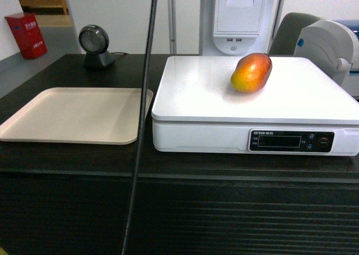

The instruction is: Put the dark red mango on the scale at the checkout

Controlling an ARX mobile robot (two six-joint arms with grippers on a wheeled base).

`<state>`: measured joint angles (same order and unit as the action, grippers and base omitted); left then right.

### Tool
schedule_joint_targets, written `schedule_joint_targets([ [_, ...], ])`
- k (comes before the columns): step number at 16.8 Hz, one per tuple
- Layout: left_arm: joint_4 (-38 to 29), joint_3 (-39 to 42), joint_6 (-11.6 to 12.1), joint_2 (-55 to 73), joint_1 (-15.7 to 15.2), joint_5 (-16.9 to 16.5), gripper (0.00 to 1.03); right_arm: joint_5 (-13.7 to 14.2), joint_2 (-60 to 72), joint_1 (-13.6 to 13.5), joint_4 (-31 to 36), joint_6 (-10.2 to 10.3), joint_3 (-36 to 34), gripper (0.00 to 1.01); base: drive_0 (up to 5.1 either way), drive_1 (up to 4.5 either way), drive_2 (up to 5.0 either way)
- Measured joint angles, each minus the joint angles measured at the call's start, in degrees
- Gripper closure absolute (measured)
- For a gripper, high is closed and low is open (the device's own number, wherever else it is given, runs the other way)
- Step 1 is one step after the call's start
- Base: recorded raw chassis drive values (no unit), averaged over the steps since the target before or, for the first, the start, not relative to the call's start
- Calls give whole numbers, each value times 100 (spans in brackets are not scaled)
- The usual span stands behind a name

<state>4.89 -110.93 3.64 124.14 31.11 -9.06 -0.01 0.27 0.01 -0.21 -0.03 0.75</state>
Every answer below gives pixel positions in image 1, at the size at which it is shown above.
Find black hanging cable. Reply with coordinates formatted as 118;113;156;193
121;0;160;255

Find dark red mango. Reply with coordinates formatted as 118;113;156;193
231;53;273;93

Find black barcode scanner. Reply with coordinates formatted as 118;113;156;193
78;25;115;70

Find red fire extinguisher box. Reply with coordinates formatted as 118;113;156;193
5;12;48;60

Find white checkout scale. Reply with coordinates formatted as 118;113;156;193
152;56;358;156

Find white POS terminal stand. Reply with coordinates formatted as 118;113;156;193
199;0;280;56

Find grey office chair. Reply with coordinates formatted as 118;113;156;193
268;12;321;56

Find white blue label printer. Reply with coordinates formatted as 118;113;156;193
294;20;358;97

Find beige plastic tray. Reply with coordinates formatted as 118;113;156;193
1;87;141;145

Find black checkout counter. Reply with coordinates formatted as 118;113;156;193
0;53;359;255

